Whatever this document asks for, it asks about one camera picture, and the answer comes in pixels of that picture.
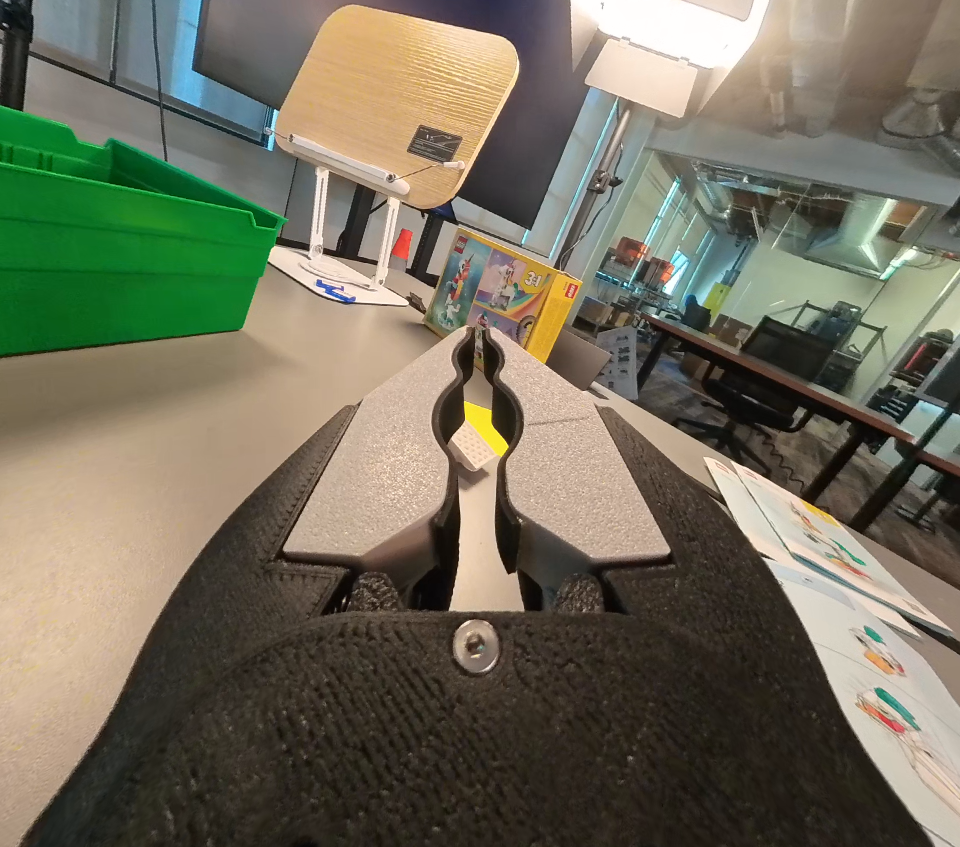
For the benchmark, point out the metal exhaust hood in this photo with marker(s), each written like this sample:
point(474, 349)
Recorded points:
point(862, 239)

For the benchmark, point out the green plastic bin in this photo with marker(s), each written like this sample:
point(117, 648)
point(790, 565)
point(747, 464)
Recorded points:
point(112, 262)

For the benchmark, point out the white lego plate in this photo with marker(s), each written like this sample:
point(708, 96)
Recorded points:
point(472, 446)

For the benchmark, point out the spiral duct elbow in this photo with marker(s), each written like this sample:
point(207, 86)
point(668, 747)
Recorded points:
point(930, 134)

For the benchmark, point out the long brown table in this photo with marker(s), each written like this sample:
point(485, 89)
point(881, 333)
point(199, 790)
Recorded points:
point(825, 397)
point(937, 461)

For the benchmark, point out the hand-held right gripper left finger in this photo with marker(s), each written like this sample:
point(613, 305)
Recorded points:
point(375, 479)

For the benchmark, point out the closed booklet with unicorn cover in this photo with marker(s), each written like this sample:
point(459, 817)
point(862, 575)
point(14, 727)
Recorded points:
point(825, 532)

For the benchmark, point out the small blue object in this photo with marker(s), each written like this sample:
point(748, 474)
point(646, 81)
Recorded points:
point(337, 293)

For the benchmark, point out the dark grey folder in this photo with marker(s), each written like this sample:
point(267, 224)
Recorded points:
point(581, 356)

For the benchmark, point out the closed plain instruction booklet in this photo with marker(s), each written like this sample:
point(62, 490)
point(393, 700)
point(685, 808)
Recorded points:
point(724, 487)

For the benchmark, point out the yellow lego box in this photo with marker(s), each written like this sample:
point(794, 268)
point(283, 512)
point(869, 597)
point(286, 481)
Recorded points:
point(495, 284)

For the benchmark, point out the studio light on stand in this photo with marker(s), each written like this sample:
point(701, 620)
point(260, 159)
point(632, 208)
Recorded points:
point(645, 82)

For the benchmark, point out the yellow paper sheet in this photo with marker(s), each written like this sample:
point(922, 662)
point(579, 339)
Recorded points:
point(480, 416)

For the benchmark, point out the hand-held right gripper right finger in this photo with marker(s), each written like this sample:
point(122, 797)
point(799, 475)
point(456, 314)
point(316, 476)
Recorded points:
point(585, 487)

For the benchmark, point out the wooden book stand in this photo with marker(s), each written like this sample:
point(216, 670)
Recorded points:
point(390, 89)

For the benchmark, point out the black office chair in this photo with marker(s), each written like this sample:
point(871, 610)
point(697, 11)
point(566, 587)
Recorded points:
point(780, 344)

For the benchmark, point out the printed paper sheet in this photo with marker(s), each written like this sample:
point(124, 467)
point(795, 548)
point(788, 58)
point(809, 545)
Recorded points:
point(619, 359)

